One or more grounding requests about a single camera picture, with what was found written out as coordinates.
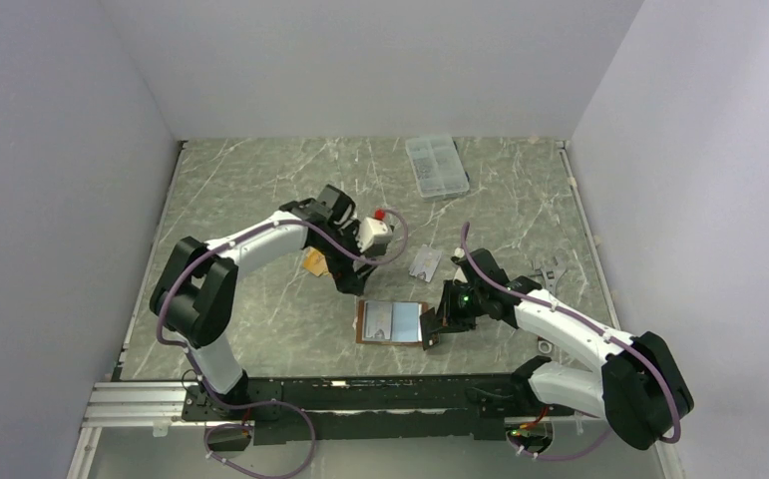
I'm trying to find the gold card stack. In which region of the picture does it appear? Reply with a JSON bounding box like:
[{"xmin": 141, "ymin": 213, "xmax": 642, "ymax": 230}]
[{"xmin": 302, "ymin": 248, "xmax": 329, "ymax": 277}]

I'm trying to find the orange handled tool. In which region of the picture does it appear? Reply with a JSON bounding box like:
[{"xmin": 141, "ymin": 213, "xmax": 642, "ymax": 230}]
[{"xmin": 537, "ymin": 336, "xmax": 555, "ymax": 355}]

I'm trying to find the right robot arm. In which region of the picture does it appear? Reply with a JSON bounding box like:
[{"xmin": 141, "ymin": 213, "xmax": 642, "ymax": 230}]
[{"xmin": 419, "ymin": 248, "xmax": 694, "ymax": 450}]

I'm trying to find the brown leather card holder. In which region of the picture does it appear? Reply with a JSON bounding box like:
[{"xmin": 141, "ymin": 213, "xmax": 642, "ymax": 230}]
[{"xmin": 354, "ymin": 299, "xmax": 430, "ymax": 346}]

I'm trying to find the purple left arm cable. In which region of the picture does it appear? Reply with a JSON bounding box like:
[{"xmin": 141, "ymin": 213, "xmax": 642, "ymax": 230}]
[{"xmin": 156, "ymin": 209, "xmax": 410, "ymax": 479}]

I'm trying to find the aluminium frame rail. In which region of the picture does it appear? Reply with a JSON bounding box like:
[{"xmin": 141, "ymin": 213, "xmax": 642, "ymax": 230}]
[{"xmin": 66, "ymin": 376, "xmax": 686, "ymax": 479}]

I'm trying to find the white card stack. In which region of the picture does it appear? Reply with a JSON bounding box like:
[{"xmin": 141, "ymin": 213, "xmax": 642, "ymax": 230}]
[{"xmin": 408, "ymin": 244, "xmax": 442, "ymax": 282}]

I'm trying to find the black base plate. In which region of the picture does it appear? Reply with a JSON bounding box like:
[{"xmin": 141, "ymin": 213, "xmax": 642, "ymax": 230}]
[{"xmin": 182, "ymin": 373, "xmax": 574, "ymax": 445}]

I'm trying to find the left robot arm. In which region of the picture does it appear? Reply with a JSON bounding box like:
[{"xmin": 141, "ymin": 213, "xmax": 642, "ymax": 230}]
[{"xmin": 149, "ymin": 185, "xmax": 393, "ymax": 419}]

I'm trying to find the clear plastic screw box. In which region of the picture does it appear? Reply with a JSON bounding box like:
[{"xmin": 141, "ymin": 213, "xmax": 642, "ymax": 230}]
[{"xmin": 405, "ymin": 136, "xmax": 470, "ymax": 201}]

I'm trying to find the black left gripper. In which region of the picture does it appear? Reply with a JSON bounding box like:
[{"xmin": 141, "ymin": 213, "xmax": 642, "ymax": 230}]
[{"xmin": 312, "ymin": 220, "xmax": 377, "ymax": 295}]

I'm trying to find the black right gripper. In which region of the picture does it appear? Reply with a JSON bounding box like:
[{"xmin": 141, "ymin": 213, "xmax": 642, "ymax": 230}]
[{"xmin": 429, "ymin": 278, "xmax": 487, "ymax": 333}]

